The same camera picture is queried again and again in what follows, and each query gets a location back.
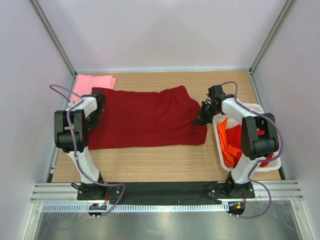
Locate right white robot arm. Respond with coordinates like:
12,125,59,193
193,84,283,198

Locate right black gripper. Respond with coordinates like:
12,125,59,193
193,101,221,126

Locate bright red t-shirt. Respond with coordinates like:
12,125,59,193
224,124,275,169

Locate white plastic basket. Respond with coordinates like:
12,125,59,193
212,103,282,172

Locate orange t-shirt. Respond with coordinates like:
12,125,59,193
216,117,242,168

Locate aluminium frame rail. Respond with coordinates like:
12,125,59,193
30,149,83,203

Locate folded pink t-shirt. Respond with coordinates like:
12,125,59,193
73,74,117,97

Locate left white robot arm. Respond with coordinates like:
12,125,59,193
54,90,107,200

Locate dark red t-shirt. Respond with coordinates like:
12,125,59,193
88,85,207,150

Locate white slotted cable duct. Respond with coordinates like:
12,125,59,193
42,202,229,214

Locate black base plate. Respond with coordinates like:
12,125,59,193
71,181,255,205

